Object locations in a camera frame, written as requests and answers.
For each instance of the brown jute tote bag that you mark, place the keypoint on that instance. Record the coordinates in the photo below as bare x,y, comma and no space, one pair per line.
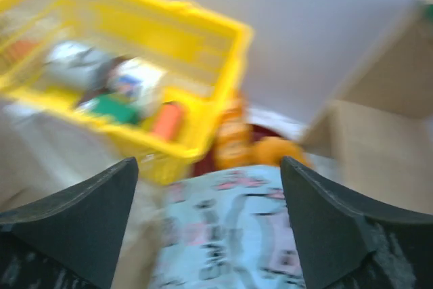
41,155

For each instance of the blue cartoon plastic bag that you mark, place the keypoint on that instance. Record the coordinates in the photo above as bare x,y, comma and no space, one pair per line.
228,229

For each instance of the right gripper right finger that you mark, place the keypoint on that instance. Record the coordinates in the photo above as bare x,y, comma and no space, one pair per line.
345,239

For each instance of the orange pastry bread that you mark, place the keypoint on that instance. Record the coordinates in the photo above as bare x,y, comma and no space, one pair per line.
232,144

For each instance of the yellow plastic shopping basket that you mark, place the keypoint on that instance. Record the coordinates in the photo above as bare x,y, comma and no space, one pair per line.
203,52

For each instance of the white green milk carton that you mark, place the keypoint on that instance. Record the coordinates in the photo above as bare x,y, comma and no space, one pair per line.
132,93

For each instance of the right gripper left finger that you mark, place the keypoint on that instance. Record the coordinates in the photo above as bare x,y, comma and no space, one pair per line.
72,238

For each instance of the golden bread roll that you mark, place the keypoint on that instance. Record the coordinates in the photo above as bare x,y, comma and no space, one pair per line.
271,150

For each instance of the wooden shelf unit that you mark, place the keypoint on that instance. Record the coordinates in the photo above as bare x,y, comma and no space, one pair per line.
376,125

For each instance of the grey white box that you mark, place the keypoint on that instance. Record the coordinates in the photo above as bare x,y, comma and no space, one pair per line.
77,65

